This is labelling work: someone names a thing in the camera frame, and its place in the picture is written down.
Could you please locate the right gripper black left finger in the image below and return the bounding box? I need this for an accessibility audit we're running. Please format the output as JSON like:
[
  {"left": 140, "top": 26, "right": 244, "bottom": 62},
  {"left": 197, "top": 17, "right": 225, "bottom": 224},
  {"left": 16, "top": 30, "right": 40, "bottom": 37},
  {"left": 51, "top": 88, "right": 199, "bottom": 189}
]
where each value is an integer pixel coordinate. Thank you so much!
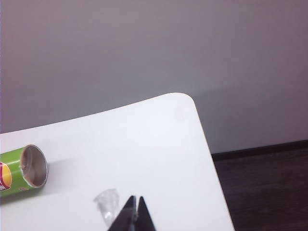
[{"left": 107, "top": 195, "right": 137, "bottom": 231}]

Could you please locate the transparent plastic chips tray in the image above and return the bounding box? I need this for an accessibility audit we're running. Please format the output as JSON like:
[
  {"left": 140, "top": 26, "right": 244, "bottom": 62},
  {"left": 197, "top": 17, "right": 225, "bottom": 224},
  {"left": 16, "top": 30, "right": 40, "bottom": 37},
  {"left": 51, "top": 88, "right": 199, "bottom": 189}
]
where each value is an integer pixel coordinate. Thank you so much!
[{"left": 93, "top": 189, "right": 120, "bottom": 223}]

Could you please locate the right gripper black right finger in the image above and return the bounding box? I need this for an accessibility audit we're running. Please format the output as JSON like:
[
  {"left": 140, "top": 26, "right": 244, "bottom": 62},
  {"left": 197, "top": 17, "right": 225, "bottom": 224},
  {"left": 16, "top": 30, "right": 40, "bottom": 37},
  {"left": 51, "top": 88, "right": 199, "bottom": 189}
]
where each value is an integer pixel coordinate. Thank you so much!
[{"left": 134, "top": 196, "right": 157, "bottom": 231}]

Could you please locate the green chips tube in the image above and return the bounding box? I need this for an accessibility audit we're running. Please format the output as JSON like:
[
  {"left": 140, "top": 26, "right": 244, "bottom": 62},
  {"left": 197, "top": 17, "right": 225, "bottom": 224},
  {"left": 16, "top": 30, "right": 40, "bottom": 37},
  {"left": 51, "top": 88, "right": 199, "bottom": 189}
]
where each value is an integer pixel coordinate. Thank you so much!
[{"left": 0, "top": 144, "right": 49, "bottom": 199}]

